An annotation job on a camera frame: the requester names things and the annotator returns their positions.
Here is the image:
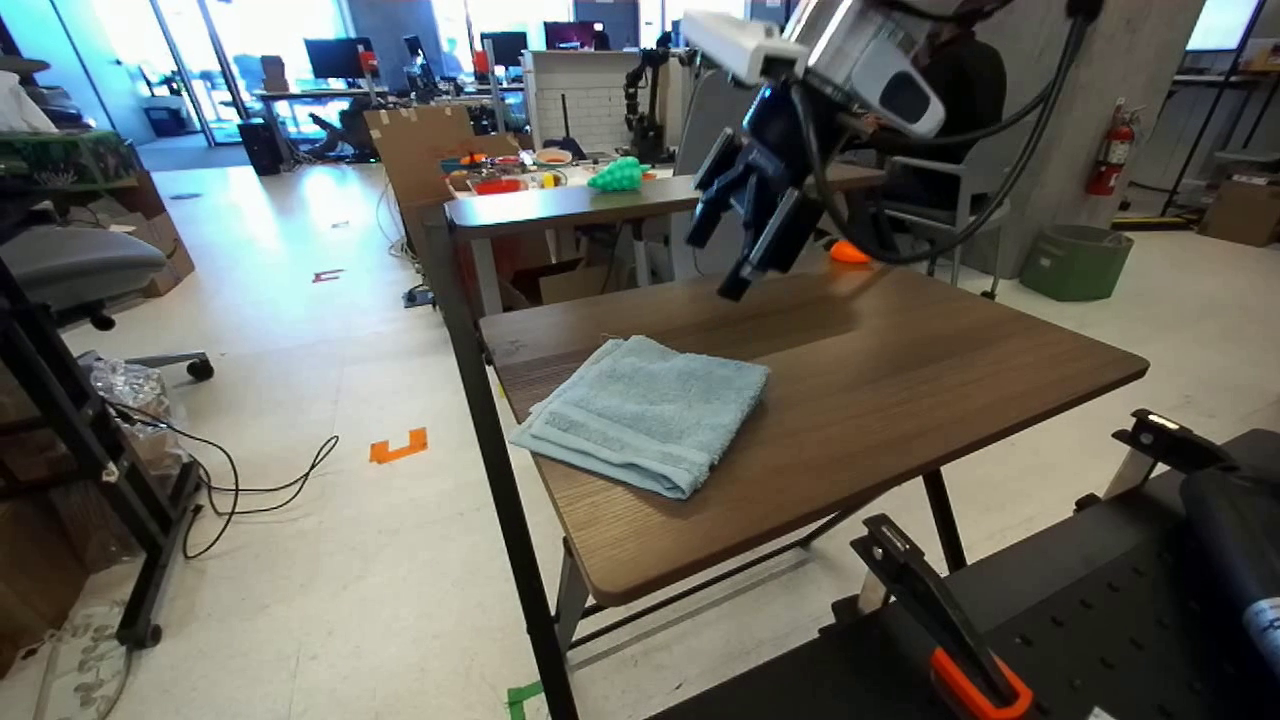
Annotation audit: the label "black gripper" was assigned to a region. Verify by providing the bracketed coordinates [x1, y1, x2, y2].
[681, 90, 854, 304]

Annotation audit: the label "light blue towel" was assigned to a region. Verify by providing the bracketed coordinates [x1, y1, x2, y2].
[507, 331, 777, 506]

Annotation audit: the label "pale grey chair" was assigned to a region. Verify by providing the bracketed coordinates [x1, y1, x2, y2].
[666, 64, 765, 285]

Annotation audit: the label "orange plastic object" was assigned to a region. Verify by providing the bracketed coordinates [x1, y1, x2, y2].
[824, 238, 880, 273]

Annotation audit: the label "green plastic object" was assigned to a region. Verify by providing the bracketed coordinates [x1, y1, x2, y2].
[588, 153, 658, 197]

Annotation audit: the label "black desk device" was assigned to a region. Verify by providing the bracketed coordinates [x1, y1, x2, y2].
[622, 48, 684, 164]

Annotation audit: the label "wooden background desk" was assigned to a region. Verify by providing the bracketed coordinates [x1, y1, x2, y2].
[440, 172, 712, 318]

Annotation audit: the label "metal framed office chair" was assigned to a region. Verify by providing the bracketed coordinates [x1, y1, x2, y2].
[876, 153, 1007, 294]

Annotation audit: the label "white partition panel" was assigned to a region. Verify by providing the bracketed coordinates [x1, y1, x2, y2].
[523, 48, 646, 153]

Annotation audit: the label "black computer monitor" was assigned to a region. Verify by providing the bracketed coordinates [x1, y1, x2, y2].
[535, 16, 612, 56]
[300, 31, 363, 81]
[478, 30, 533, 69]

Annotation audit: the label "red plastic object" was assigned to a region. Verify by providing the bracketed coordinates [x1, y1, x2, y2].
[466, 170, 533, 202]

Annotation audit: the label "seated person in black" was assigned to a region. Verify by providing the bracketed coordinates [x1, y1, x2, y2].
[915, 23, 1011, 204]

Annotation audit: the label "brown cardboard panel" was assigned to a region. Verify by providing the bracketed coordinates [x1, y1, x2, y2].
[363, 100, 523, 255]

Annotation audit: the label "green bin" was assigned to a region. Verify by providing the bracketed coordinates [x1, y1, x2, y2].
[1016, 221, 1135, 304]

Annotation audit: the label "red fire extinguisher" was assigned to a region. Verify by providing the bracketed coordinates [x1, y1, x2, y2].
[1085, 97, 1141, 202]

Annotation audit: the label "brown wooden table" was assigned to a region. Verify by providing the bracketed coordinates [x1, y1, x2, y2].
[438, 263, 971, 720]

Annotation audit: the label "orange floor tape mark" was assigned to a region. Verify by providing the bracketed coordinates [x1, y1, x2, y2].
[363, 423, 432, 469]

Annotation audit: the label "black slanted pole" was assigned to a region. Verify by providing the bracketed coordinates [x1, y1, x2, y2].
[1156, 0, 1272, 217]

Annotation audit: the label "green floor tape mark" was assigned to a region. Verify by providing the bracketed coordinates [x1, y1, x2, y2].
[503, 680, 551, 720]

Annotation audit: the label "black bar with label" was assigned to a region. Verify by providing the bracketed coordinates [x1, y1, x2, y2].
[1176, 423, 1280, 720]

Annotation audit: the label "crumpled clear plastic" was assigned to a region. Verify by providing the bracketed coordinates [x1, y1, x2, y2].
[73, 351, 178, 433]

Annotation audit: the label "green plants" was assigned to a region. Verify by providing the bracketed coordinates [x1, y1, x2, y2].
[0, 123, 135, 193]

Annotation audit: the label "grey office chair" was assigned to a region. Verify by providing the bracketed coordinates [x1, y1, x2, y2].
[0, 217, 217, 390]

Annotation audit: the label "black equipment stand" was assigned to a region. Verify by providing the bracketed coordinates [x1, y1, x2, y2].
[0, 255, 212, 655]

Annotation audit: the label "clear plastic sheet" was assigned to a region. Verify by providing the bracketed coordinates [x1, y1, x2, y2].
[34, 605, 135, 720]

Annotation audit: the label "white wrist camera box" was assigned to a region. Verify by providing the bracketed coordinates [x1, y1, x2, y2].
[675, 8, 810, 90]

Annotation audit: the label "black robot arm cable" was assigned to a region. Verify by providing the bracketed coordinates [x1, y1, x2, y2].
[811, 0, 1114, 273]

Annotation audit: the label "black floor cable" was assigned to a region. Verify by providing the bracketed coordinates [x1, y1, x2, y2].
[104, 398, 346, 565]

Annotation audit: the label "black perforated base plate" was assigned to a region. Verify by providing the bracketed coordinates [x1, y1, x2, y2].
[651, 423, 1280, 720]

